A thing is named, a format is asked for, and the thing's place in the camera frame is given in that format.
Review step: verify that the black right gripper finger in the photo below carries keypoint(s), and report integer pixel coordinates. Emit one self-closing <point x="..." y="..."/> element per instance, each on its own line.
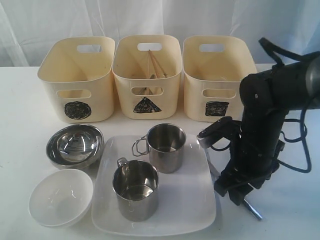
<point x="230" y="177"/>
<point x="237" y="194"/>

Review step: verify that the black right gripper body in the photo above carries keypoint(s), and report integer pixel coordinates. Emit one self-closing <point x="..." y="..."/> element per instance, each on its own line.
<point x="260" y="132"/>

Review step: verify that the wooden chopstick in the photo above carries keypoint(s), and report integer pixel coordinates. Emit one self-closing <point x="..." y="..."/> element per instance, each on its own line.
<point x="158" y="69"/>
<point x="148" y="65"/>

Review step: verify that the cream bin with square mark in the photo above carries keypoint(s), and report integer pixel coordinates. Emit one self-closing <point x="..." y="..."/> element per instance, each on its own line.
<point x="214" y="67"/>

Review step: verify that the cream bin with triangle mark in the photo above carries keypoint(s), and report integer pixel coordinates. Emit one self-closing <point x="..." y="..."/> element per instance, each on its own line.
<point x="141" y="98"/>

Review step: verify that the stainless steel bowl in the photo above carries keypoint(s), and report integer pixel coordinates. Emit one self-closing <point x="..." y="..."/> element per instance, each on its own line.
<point x="76" y="146"/>

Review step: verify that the white ceramic bowl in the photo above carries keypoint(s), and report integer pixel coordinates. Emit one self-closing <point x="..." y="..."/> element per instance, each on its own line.
<point x="61" y="199"/>

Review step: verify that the cream bin with circle mark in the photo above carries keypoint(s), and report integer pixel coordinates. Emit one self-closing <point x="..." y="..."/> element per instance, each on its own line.
<point x="77" y="77"/>

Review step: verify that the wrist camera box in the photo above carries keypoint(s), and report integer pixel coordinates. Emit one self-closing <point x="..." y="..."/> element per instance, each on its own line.
<point x="225" y="127"/>

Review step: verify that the steel mug with wire handle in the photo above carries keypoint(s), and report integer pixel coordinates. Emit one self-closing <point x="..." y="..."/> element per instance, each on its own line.
<point x="164" y="144"/>

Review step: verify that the steel mug with band handle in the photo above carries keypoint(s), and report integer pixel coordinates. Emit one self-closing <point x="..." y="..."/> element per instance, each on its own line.
<point x="136" y="183"/>

